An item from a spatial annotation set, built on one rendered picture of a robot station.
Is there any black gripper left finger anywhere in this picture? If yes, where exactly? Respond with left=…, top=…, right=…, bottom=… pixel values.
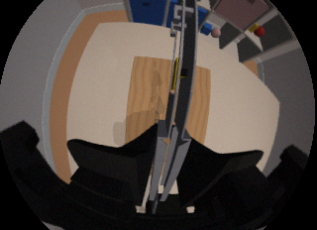
left=66, top=124, right=159, bottom=207

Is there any wooden board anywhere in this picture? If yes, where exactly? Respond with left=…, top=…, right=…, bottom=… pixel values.
left=124, top=56, right=211, bottom=144

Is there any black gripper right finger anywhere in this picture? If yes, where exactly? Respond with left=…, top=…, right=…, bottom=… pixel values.
left=175, top=138, right=264, bottom=209

